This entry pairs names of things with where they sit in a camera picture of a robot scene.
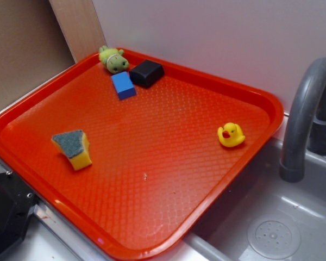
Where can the green and yellow sponge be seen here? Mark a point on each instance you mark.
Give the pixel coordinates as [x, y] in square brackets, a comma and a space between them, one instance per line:
[74, 146]

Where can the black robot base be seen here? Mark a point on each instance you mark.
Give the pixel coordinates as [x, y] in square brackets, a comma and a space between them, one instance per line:
[17, 203]

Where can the red plastic tray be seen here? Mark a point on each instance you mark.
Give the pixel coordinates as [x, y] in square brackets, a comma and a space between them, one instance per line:
[157, 163]

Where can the blue foam block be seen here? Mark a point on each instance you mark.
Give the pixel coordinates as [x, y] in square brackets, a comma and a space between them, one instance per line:
[123, 85]

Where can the black rectangular block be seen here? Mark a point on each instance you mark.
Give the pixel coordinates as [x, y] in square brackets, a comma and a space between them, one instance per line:
[146, 73]

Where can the yellow rubber duck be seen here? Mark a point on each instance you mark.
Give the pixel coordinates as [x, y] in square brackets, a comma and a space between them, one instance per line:
[230, 135]

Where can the green plush turtle toy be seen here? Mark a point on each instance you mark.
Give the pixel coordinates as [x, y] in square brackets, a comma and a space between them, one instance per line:
[113, 59]

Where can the grey plastic sink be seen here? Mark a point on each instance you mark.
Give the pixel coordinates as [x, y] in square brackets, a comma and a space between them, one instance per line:
[259, 216]

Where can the wooden board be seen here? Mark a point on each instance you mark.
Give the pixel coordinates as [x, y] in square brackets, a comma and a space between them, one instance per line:
[80, 26]

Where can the grey plastic faucet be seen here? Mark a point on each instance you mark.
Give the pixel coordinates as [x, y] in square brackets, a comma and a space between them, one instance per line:
[306, 126]

